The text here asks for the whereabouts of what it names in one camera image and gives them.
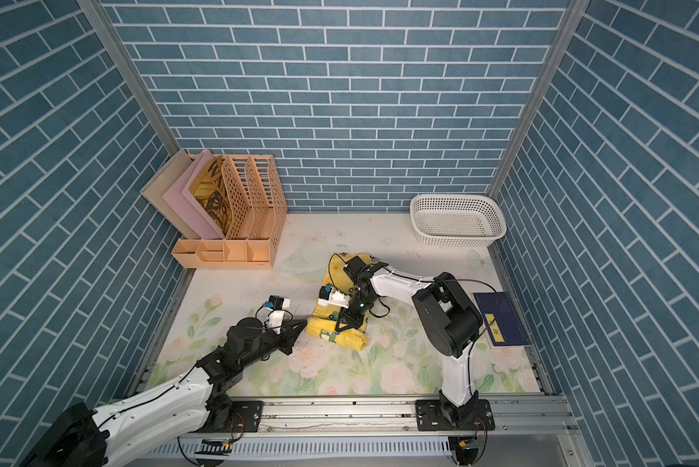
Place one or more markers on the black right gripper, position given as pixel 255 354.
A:
pixel 351 322

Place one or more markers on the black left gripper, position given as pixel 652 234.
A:
pixel 289 336

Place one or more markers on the yellow cartoon pillowcase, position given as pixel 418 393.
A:
pixel 323 321

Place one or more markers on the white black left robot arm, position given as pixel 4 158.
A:
pixel 196 401

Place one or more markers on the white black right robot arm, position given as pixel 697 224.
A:
pixel 449 319

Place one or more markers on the white perforated plastic basket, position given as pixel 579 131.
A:
pixel 469 221

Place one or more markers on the orange plastic file organizer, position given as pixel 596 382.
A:
pixel 259 206

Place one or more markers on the dark blue book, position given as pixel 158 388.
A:
pixel 502 323

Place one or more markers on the yellow black patterned book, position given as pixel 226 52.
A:
pixel 207 187

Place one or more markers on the pink board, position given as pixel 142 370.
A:
pixel 186 207

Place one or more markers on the beige board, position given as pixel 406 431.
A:
pixel 154 190

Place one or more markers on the green circuit board right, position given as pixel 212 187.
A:
pixel 469 444

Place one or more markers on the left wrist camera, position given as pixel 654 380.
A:
pixel 278 308

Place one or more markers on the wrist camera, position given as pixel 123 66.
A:
pixel 278 308
pixel 330 296

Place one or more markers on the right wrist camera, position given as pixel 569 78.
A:
pixel 330 296

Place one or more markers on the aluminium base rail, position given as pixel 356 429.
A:
pixel 528 430

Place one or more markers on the aluminium corner post right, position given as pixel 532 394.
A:
pixel 567 29

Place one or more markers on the aluminium corner post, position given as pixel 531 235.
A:
pixel 567 29
pixel 116 49

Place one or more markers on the aluminium corner post left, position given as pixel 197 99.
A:
pixel 116 49

